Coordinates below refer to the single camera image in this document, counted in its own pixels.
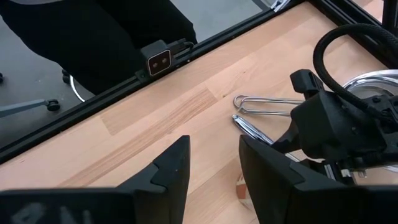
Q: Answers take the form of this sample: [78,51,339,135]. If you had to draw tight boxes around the shiny metal scoop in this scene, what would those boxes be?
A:
[231,113,276,146]

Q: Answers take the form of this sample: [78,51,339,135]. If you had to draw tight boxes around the steel bowl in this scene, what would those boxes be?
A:
[341,68,398,98]

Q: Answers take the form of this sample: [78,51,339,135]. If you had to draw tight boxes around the silver metal bracket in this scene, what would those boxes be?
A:
[269,0,295,12]

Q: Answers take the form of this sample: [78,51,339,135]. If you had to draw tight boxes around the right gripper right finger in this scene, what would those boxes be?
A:
[238,134,345,224]

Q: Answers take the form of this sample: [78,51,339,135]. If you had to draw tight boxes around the small grey depth camera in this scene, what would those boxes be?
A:
[139,37,196,78]

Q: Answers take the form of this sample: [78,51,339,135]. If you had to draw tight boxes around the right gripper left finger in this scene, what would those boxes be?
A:
[115,134,192,224]

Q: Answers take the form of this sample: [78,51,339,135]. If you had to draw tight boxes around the person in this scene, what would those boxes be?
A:
[0,0,199,96]

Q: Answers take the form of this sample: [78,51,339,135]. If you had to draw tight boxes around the black braided left cable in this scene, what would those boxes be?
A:
[312,23,398,123]

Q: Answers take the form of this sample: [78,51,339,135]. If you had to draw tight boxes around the steel mesh strainer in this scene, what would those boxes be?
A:
[233,94,307,117]

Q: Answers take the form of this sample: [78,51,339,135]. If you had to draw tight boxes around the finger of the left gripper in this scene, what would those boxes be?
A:
[270,121,302,154]

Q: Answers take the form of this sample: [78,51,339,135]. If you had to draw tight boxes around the grey office chair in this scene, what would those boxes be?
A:
[0,68,86,119]

